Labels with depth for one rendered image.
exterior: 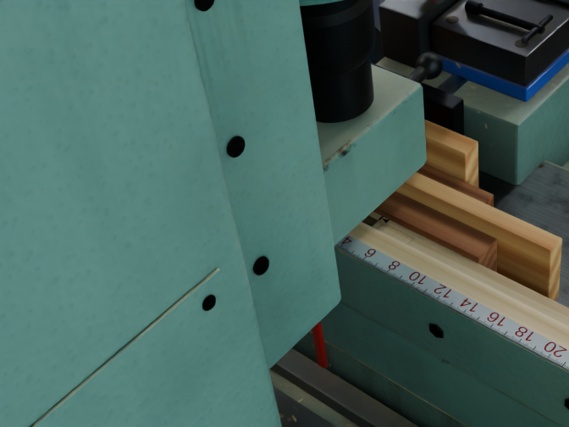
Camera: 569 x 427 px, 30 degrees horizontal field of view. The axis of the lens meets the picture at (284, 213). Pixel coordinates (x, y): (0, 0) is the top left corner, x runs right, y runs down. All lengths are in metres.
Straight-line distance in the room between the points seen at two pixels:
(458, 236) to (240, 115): 0.26
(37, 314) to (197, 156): 0.09
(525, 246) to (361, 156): 0.13
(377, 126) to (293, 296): 0.13
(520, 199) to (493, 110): 0.07
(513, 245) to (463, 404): 0.11
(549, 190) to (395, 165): 0.16
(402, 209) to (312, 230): 0.16
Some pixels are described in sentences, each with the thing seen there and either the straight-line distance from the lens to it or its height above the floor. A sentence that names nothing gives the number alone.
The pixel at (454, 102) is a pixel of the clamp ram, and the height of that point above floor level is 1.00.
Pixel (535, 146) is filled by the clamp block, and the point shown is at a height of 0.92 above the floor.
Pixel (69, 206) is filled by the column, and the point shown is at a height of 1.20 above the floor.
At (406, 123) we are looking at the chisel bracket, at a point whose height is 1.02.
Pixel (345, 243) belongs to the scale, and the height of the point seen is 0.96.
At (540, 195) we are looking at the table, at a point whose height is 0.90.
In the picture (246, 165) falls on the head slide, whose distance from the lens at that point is 0.54.
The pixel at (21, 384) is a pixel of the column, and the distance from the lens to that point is 0.43.
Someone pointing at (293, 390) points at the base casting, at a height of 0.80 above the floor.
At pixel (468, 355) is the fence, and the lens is 0.69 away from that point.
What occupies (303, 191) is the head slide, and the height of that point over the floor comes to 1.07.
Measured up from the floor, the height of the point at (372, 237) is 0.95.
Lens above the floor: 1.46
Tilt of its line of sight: 42 degrees down
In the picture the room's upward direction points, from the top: 10 degrees counter-clockwise
